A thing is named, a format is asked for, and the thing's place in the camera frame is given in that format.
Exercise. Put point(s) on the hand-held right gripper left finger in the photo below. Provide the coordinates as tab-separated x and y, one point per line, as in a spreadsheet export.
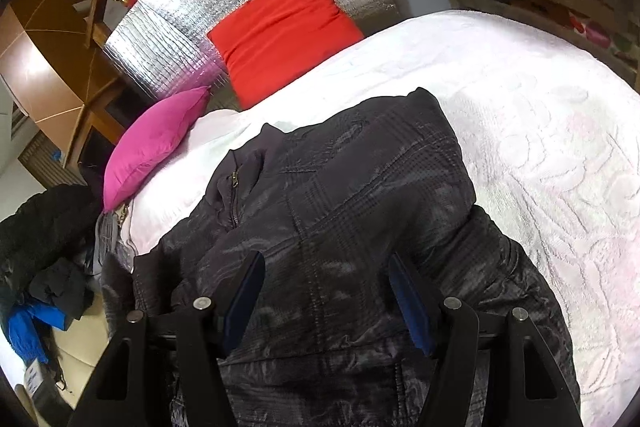
244	299

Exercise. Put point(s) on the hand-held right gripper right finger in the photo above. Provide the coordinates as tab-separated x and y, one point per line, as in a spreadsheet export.
411	304

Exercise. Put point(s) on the dark plaid padded jacket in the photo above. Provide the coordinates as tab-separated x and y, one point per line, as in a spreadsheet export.
350	187

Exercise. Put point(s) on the grey garment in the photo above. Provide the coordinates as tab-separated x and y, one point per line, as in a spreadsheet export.
102	237

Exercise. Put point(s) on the pink pillow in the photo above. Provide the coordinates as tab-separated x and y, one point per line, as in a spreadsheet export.
150	147

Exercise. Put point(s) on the dark grey cloth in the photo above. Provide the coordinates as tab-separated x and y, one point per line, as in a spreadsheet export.
60	287

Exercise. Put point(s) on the black fleece coat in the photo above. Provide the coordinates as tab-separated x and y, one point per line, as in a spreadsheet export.
45	227

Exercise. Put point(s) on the blue garment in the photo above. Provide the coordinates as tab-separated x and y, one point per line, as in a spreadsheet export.
30	327

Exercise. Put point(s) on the white embossed blanket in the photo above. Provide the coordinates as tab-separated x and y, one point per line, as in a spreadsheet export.
525	107

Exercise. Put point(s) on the red cushion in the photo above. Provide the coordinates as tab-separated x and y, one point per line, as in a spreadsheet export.
285	32

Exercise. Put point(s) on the silver foil insulation mat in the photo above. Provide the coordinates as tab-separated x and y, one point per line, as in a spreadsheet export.
200	7

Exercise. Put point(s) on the wooden cabinet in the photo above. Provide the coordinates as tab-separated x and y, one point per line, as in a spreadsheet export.
40	72

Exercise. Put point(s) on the cream padded bed frame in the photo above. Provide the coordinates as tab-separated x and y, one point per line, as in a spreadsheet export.
80	347

